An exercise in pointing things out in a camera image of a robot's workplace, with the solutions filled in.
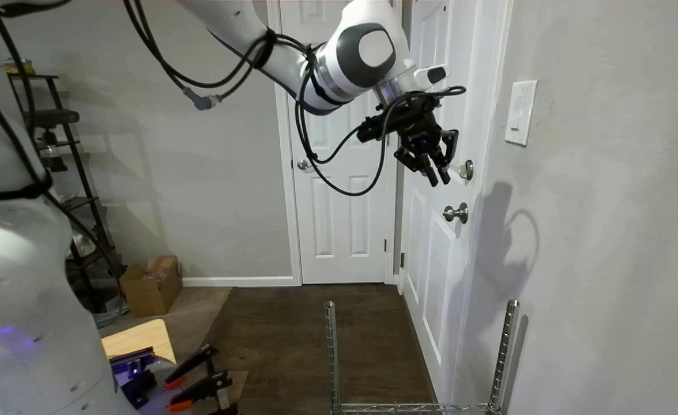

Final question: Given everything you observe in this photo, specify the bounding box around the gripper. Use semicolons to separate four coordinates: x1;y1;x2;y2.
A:
394;92;460;187

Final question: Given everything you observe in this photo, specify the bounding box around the white panel door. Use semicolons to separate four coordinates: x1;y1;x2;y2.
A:
400;0;492;404
279;0;402;285

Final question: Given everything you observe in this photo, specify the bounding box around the cardboard box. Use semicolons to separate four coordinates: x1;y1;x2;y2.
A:
119;255;183;318

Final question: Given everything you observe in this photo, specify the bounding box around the black and orange clamp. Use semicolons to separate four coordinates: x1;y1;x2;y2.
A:
163;344;219;390
168;371;233;413

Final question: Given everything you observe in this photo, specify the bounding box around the black metal shelf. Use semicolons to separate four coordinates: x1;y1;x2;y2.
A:
3;58;127;315

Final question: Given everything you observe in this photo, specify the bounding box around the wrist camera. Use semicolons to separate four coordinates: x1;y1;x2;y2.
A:
356;111;403;144

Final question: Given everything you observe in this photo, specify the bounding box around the white light switch plate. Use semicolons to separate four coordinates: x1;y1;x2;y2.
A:
504;80;538;148

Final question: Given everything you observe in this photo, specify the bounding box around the chrome wire rack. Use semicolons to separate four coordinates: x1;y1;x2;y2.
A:
323;299;520;415

